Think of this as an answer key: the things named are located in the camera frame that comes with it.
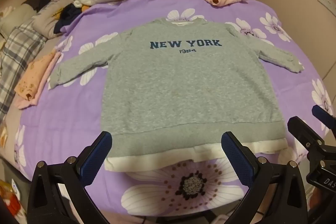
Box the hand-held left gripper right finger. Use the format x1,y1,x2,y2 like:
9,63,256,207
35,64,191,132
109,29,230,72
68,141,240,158
221,131,309,224

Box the white wall socket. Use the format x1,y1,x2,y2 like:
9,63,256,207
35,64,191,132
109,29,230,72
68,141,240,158
318,0,336,11

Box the purple floral bedsheet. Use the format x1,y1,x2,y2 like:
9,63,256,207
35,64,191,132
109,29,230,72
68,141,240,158
13,0,336,224

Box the colourful packet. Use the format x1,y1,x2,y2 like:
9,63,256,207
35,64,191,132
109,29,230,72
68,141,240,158
0,179,27,224

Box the grey printed sweatshirt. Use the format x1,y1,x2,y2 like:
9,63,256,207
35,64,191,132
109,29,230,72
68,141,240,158
49,18,302,173

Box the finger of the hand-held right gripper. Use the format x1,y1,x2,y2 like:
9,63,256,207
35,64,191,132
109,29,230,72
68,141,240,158
311,105,336,136
287,116,327,147

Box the dark navy clothes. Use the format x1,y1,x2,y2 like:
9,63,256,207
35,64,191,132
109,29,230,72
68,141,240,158
54,4,83,34

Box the plaid cloth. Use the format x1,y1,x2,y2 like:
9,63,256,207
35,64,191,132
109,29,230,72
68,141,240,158
0,21,48,109

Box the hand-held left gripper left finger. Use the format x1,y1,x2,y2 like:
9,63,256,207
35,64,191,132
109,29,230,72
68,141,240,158
27,131,113,224

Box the light pink folded garment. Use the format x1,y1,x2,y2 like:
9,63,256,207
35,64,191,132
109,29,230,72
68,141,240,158
17,52,63,109

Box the grey pillow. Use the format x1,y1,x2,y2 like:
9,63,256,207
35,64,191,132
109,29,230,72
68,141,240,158
32,0,69,39

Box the orange patterned folded garment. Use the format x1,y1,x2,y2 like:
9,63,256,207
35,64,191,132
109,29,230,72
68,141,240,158
14,54,57,100

